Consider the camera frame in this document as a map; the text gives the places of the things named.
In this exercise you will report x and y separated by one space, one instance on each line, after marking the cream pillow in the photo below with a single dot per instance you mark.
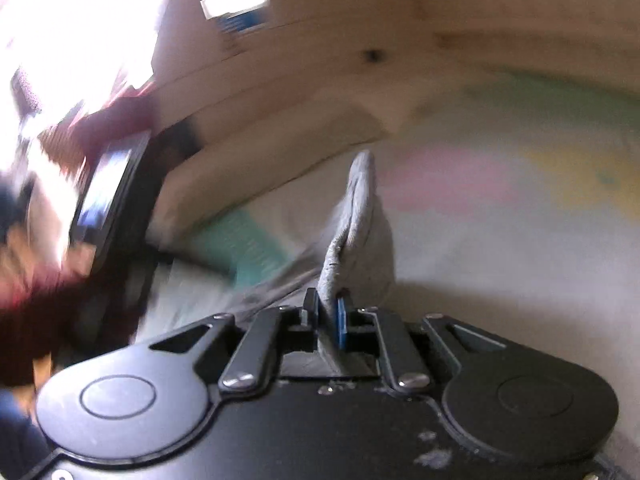
235 160

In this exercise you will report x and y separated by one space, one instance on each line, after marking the person's dark red clothing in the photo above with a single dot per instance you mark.
35 320

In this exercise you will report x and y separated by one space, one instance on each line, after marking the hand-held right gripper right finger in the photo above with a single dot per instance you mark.
342 321

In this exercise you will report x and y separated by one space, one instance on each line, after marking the pastel floral blanket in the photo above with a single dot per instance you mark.
500 210

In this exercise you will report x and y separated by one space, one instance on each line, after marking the grey pants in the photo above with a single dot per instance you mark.
361 240

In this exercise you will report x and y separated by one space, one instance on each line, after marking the white and blue box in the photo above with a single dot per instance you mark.
235 10

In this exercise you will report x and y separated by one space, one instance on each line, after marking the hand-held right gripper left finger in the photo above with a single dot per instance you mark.
311 312

